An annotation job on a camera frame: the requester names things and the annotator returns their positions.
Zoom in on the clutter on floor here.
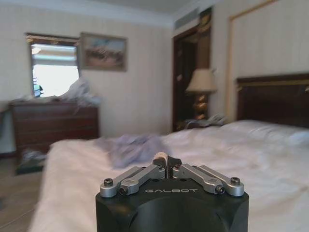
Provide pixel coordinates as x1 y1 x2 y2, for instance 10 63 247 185
15 147 48 176

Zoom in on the bed with white sheet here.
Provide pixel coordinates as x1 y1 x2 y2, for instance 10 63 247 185
28 119 309 232

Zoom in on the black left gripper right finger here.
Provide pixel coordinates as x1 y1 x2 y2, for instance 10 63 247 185
166 155 245 197

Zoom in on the window with blind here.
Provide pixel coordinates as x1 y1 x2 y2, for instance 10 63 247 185
25 32 81 99

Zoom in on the table lamp with beige shade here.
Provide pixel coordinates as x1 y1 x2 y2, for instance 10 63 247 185
185 68 218 120

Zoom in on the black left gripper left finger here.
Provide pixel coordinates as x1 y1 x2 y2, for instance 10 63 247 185
99 152 169 198

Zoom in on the dark wooden headboard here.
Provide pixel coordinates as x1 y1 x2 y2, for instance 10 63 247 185
235 73 309 129

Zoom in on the framed landscape painting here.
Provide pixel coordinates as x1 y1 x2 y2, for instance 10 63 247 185
79 31 128 72

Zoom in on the pile of pale clothes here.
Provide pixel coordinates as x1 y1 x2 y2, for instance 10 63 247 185
50 76 102 108

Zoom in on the grey striped cloth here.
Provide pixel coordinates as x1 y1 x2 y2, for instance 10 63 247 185
184 114 226 129

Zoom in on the dark wooden dresser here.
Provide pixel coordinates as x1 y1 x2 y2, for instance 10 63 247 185
8 100 100 154

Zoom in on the pale purple garment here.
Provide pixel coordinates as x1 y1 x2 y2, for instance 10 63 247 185
94 134 173 169

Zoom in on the ceiling air vent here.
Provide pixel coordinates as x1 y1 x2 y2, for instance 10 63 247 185
174 7 200 29

